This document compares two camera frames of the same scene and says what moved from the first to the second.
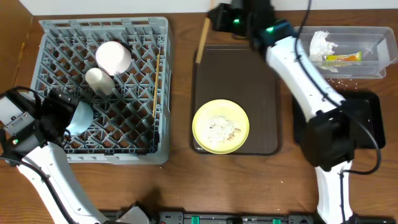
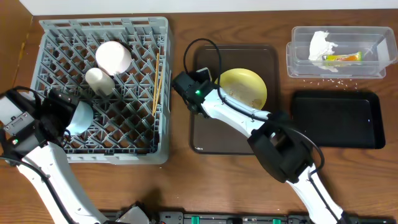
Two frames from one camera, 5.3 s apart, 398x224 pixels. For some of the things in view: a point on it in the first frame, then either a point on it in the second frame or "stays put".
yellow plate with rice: x=220 y=126 to x=244 y=86
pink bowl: x=113 y=58 stays put
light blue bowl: x=81 y=119 stays put
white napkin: x=320 y=47 stays put
